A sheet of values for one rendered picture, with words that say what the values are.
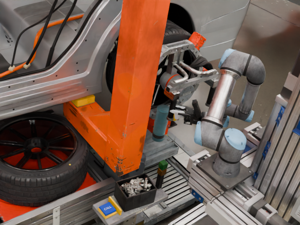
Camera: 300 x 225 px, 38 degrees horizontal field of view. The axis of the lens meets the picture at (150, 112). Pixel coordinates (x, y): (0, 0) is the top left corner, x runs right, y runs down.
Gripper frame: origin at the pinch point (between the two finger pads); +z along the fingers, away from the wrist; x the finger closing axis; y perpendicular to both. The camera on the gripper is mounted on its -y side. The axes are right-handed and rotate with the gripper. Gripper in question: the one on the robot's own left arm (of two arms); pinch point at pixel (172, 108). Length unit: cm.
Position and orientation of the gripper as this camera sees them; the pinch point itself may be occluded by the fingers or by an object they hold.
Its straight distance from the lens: 264.3
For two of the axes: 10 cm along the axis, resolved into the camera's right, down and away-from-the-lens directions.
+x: 1.2, -5.7, 8.1
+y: -1.5, 8.0, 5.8
